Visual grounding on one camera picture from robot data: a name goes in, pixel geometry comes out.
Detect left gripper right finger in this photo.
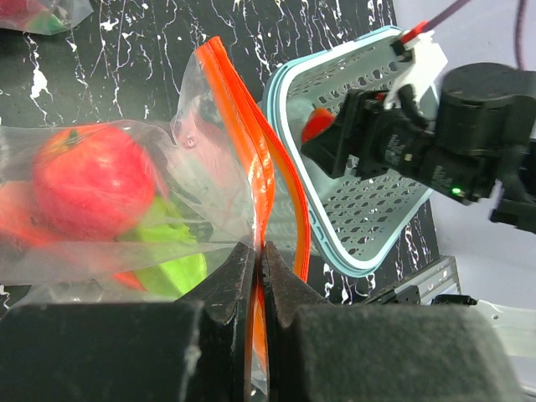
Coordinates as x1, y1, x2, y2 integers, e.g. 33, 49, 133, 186
260, 244, 523, 401

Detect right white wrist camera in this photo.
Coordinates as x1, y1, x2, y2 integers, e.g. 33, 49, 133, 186
384, 30, 447, 110

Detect aluminium frame rail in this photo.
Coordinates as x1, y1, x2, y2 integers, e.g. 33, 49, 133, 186
363, 256, 461, 305

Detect light blue plastic basket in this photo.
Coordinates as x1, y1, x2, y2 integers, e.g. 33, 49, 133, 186
260, 26, 431, 278

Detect clear orange zip top bag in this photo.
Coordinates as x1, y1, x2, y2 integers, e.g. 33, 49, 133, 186
1, 0, 93, 35

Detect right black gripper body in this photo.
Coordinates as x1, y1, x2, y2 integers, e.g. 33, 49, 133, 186
334, 88, 428, 178

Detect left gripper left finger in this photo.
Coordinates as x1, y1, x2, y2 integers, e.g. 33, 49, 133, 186
1, 244, 255, 401

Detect red apple toy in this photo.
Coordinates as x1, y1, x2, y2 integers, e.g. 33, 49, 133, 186
33, 124, 157, 240

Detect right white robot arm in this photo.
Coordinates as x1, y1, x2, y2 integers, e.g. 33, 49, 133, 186
301, 63, 535, 233

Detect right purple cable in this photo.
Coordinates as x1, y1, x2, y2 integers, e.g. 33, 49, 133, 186
426, 0, 528, 70

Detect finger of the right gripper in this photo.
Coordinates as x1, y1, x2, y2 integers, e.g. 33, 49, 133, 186
301, 121, 348, 178

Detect red orange pepper toy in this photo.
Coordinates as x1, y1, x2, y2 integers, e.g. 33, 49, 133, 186
301, 108, 335, 144

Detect watermelon slice toy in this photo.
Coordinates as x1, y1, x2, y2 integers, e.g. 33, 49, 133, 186
1, 180, 145, 291

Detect green lime toy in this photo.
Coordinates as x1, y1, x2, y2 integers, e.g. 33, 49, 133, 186
117, 196, 209, 298

